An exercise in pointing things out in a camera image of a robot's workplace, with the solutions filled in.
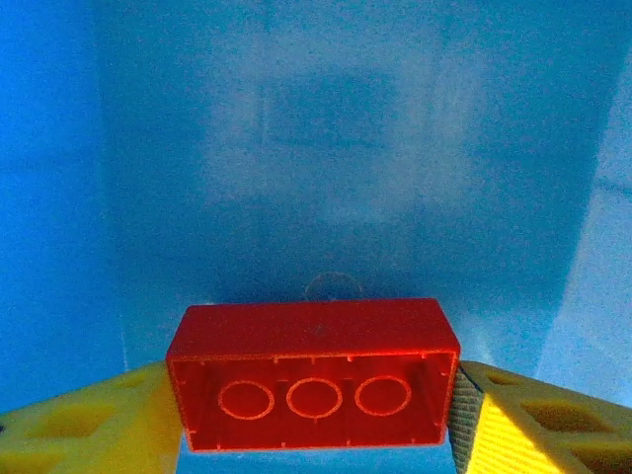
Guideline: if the blue plastic bin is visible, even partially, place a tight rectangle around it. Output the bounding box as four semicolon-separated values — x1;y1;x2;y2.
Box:
0;0;632;474

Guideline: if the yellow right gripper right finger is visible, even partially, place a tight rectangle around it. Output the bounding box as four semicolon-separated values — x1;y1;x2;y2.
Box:
446;359;632;474

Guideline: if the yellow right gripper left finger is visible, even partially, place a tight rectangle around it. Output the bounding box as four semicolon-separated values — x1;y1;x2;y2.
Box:
0;361;187;474

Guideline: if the red lego brick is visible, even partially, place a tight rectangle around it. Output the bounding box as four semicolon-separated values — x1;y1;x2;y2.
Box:
165;297;463;454

